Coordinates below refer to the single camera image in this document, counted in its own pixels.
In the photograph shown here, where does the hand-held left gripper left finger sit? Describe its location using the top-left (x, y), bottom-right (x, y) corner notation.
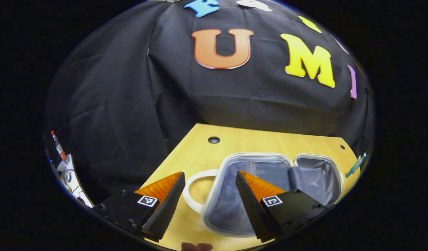
top-left (92, 172), bottom-right (186, 242)

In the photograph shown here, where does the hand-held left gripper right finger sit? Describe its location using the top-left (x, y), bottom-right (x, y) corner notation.
top-left (235, 170), bottom-right (327, 243)

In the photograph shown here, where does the white suitcase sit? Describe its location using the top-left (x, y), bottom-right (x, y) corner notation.
top-left (183, 152), bottom-right (344, 238)

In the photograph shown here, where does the red and white object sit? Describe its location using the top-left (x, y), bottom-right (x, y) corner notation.
top-left (50, 130), bottom-right (68, 164)

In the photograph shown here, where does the black backdrop cloth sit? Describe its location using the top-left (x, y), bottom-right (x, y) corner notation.
top-left (45, 0), bottom-right (373, 206)

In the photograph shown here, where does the white device with cables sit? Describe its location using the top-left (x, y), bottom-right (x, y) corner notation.
top-left (56, 154), bottom-right (95, 208)

